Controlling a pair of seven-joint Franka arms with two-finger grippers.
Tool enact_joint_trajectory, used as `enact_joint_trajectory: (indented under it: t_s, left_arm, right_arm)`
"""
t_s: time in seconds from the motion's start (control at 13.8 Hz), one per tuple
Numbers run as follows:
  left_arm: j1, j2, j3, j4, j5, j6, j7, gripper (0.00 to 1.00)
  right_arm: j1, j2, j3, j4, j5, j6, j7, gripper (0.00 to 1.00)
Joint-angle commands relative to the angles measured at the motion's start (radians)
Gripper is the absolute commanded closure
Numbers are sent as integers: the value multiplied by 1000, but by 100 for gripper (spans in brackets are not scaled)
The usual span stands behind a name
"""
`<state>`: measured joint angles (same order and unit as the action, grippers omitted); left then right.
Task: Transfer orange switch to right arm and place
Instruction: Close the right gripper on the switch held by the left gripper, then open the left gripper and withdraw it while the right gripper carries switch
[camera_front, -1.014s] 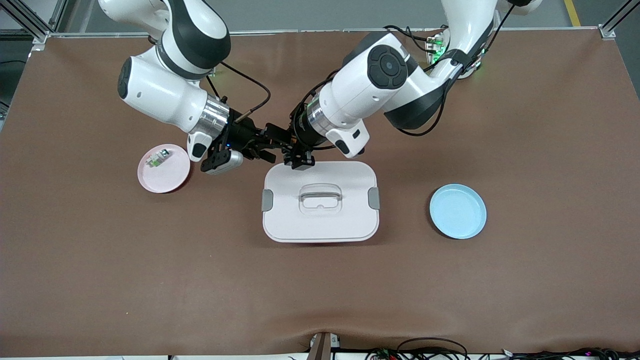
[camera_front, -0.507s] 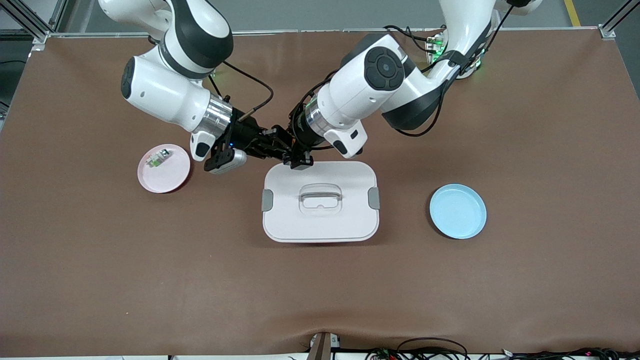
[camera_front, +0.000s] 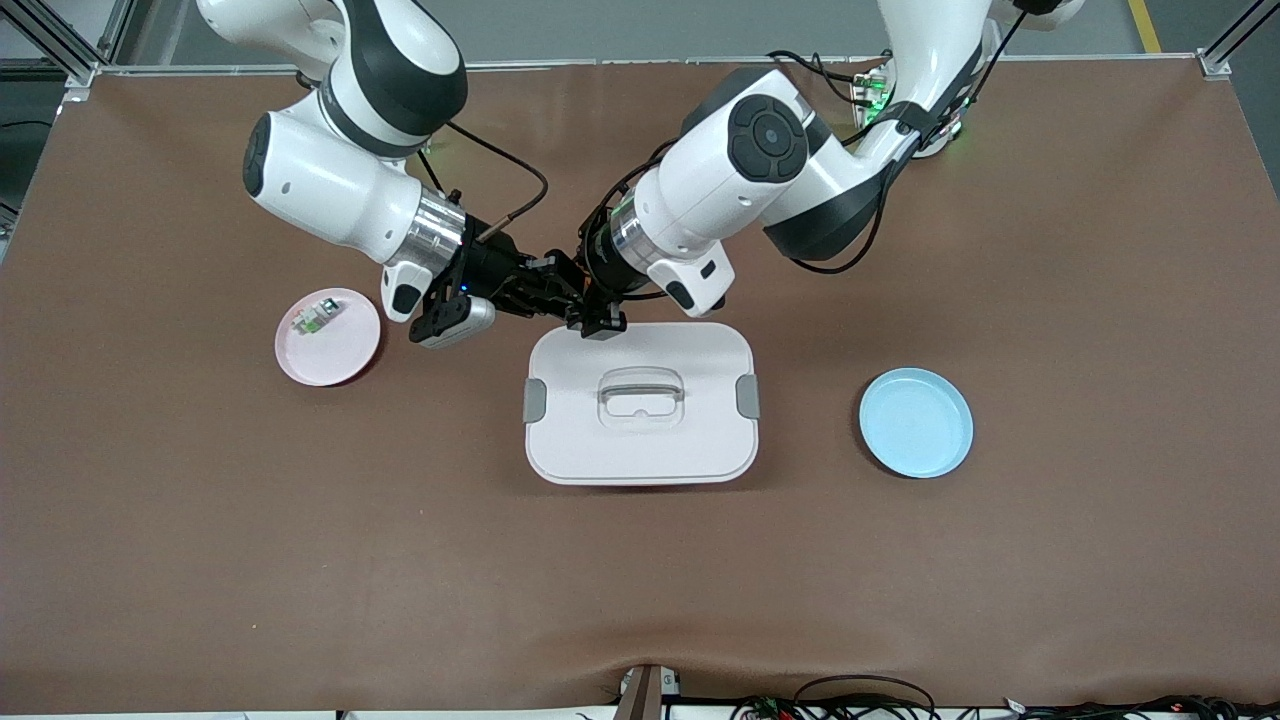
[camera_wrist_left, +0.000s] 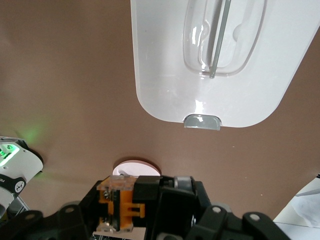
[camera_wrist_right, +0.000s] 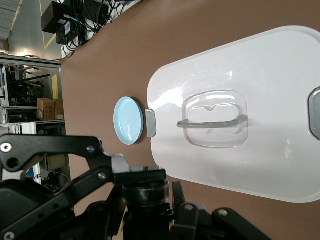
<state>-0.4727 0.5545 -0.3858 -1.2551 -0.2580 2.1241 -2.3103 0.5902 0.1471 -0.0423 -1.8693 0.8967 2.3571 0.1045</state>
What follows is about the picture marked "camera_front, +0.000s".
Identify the white lidded storage box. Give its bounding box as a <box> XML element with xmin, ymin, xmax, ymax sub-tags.
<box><xmin>524</xmin><ymin>321</ymin><xmax>761</xmax><ymax>487</ymax></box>

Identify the pink round plate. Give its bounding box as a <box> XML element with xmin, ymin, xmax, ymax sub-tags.
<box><xmin>275</xmin><ymin>288</ymin><xmax>382</xmax><ymax>387</ymax></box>

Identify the blue round plate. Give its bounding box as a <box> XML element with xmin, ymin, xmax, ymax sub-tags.
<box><xmin>859</xmin><ymin>368</ymin><xmax>974</xmax><ymax>479</ymax></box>

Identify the grey box lid handle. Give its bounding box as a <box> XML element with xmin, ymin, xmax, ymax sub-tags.
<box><xmin>597</xmin><ymin>381</ymin><xmax>687</xmax><ymax>405</ymax></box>

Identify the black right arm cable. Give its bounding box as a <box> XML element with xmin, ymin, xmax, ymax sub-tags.
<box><xmin>415</xmin><ymin>118</ymin><xmax>551</xmax><ymax>246</ymax></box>

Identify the green and white switch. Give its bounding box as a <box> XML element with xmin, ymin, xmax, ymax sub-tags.
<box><xmin>290</xmin><ymin>296</ymin><xmax>341</xmax><ymax>334</ymax></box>

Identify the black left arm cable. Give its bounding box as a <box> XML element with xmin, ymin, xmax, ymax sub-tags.
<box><xmin>575</xmin><ymin>0</ymin><xmax>1036</xmax><ymax>301</ymax></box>

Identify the black cable at arm base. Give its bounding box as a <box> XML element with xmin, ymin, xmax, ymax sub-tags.
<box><xmin>767</xmin><ymin>49</ymin><xmax>883</xmax><ymax>107</ymax></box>

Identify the black looped cable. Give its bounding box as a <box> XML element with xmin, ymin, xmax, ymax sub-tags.
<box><xmin>793</xmin><ymin>674</ymin><xmax>938</xmax><ymax>720</ymax></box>

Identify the aluminium frame profile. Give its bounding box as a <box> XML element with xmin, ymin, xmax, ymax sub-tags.
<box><xmin>1198</xmin><ymin>0</ymin><xmax>1280</xmax><ymax>81</ymax></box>
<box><xmin>0</xmin><ymin>0</ymin><xmax>136</xmax><ymax>89</ymax></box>

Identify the black cable bundle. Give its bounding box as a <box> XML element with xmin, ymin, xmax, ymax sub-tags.
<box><xmin>940</xmin><ymin>693</ymin><xmax>1280</xmax><ymax>720</ymax></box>

